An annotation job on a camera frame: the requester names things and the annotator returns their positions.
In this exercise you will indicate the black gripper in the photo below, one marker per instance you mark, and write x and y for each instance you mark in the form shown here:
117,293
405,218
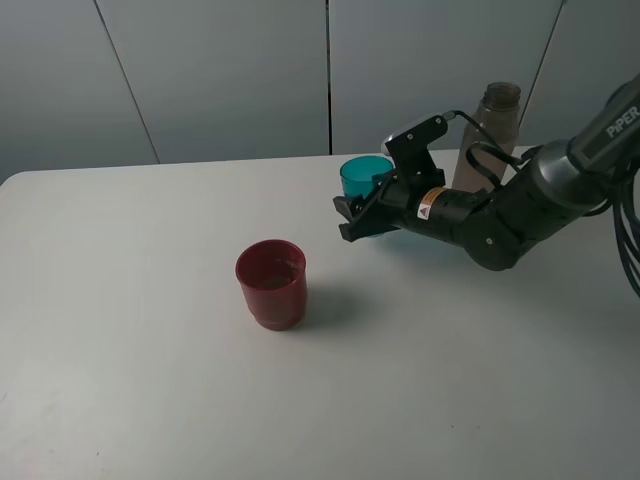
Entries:
396,206

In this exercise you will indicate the teal translucent plastic cup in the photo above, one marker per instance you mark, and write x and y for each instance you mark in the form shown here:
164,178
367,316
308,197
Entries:
357,176

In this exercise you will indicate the clear smoky plastic bottle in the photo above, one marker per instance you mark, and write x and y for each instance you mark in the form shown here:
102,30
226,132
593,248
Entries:
495,122

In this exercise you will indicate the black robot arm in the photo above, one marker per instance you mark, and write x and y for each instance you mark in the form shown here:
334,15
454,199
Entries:
533,197

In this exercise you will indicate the red plastic cup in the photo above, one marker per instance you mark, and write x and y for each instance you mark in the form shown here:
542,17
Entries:
272,276

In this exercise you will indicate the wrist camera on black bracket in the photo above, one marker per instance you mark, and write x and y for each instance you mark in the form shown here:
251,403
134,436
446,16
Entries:
409,149

